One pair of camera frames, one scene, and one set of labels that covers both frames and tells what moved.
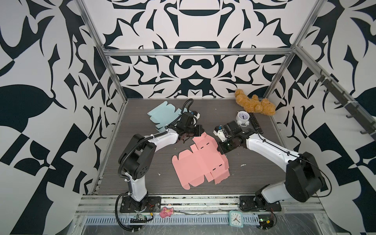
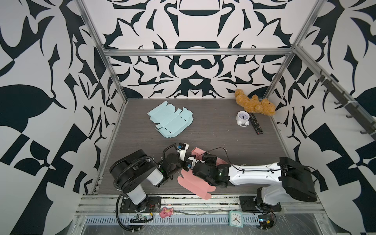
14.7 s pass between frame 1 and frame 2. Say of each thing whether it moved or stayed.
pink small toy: stayed
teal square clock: stayed
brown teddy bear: stayed
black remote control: stayed
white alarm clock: stayed
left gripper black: moved
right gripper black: moved
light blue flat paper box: stayed
